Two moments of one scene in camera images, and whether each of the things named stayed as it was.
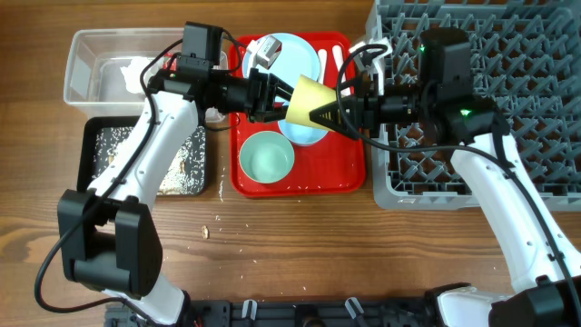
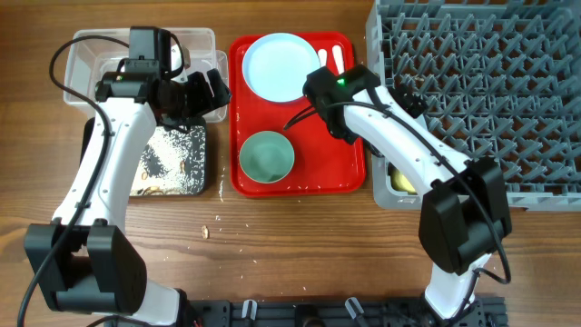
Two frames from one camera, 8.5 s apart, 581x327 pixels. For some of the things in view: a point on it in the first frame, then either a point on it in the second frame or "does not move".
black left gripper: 258,98 -> 204,100
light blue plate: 295,57 does not move
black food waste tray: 103,137 does not move
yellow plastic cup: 309,95 -> 399,182
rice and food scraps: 185,175 does not move
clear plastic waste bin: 94,84 -> 201,50
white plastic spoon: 322,64 does not move
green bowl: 267,156 does not move
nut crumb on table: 204,232 does not move
